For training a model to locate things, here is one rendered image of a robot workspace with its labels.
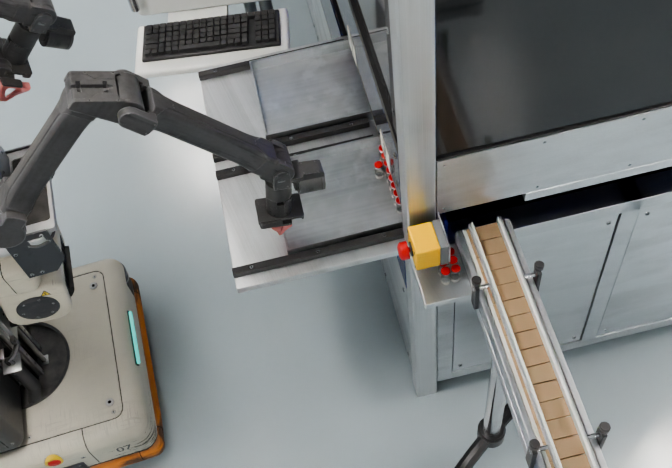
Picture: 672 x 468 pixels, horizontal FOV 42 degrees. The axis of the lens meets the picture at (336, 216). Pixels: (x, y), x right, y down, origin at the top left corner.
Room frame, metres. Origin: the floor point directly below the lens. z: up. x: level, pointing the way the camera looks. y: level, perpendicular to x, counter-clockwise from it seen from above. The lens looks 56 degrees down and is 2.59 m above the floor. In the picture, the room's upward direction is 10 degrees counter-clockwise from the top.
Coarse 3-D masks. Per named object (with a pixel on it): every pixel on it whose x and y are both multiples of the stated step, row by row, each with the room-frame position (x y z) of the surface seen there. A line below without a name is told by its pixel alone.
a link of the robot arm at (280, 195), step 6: (270, 186) 1.09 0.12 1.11; (294, 186) 1.11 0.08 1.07; (270, 192) 1.09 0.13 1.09; (276, 192) 1.08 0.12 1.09; (282, 192) 1.08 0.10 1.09; (288, 192) 1.09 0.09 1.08; (270, 198) 1.09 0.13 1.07; (276, 198) 1.08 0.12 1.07; (282, 198) 1.08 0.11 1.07; (288, 198) 1.09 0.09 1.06
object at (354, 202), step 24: (360, 144) 1.32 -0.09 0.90; (336, 168) 1.27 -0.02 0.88; (360, 168) 1.26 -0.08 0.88; (312, 192) 1.22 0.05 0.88; (336, 192) 1.20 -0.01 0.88; (360, 192) 1.19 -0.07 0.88; (384, 192) 1.18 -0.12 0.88; (312, 216) 1.15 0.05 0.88; (336, 216) 1.13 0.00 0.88; (360, 216) 1.12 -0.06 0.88; (384, 216) 1.11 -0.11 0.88; (288, 240) 1.09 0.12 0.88; (312, 240) 1.08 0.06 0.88; (336, 240) 1.05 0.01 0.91
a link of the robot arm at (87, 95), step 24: (72, 72) 1.10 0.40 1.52; (96, 72) 1.11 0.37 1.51; (120, 72) 1.11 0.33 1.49; (72, 96) 1.05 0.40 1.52; (96, 96) 1.05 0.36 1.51; (120, 96) 1.06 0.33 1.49; (48, 120) 1.07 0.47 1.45; (72, 120) 1.04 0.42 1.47; (48, 144) 1.03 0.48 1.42; (72, 144) 1.04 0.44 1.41; (24, 168) 1.04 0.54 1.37; (48, 168) 1.03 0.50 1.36; (0, 192) 1.05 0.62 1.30; (24, 192) 1.02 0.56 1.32; (0, 216) 1.01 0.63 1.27; (24, 216) 1.01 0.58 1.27; (0, 240) 0.99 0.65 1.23
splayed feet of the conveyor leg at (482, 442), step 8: (504, 408) 0.87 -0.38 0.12; (504, 416) 0.85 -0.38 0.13; (480, 424) 0.83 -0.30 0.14; (504, 424) 0.83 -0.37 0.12; (480, 432) 0.81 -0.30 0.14; (504, 432) 0.80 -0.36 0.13; (480, 440) 0.79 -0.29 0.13; (488, 440) 0.79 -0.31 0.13; (496, 440) 0.78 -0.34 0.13; (472, 448) 0.77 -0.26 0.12; (480, 448) 0.77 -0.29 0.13; (464, 456) 0.76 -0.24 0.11; (472, 456) 0.75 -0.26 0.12; (480, 456) 0.75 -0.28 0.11; (456, 464) 0.75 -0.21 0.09; (464, 464) 0.74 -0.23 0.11; (472, 464) 0.73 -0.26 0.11
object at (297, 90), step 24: (312, 48) 1.65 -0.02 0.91; (336, 48) 1.66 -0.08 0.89; (264, 72) 1.63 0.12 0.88; (288, 72) 1.61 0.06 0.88; (312, 72) 1.60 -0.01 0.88; (336, 72) 1.58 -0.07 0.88; (264, 96) 1.55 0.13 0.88; (288, 96) 1.53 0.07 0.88; (312, 96) 1.52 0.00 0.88; (336, 96) 1.50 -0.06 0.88; (360, 96) 1.49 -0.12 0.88; (264, 120) 1.46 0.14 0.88; (288, 120) 1.45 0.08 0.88; (312, 120) 1.44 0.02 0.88; (336, 120) 1.40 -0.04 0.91
